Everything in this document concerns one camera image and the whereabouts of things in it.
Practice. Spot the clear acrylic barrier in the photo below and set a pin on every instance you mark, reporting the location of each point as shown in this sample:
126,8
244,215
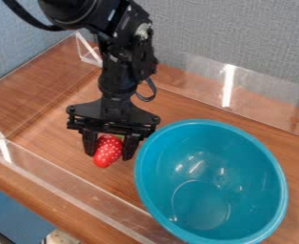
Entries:
70,201
250,94

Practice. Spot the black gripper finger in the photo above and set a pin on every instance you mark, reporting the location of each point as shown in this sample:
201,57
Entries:
130,145
89,138

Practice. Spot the red toy strawberry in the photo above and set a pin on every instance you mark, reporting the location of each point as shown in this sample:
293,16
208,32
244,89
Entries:
108,151

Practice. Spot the clear acrylic back barrier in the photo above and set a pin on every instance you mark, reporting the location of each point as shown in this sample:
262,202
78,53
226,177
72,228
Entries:
250,94

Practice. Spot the clear acrylic corner bracket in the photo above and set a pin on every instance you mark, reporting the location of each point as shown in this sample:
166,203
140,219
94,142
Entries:
88,53

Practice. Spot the blue plastic bowl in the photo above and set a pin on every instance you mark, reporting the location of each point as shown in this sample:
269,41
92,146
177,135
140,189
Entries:
210,183

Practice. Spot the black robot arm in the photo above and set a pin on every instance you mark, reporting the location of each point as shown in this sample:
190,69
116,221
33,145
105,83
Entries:
121,26

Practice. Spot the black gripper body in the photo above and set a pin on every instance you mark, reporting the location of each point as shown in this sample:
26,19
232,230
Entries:
112,116

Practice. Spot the clear acrylic front barrier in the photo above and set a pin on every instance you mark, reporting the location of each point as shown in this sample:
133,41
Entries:
70,201

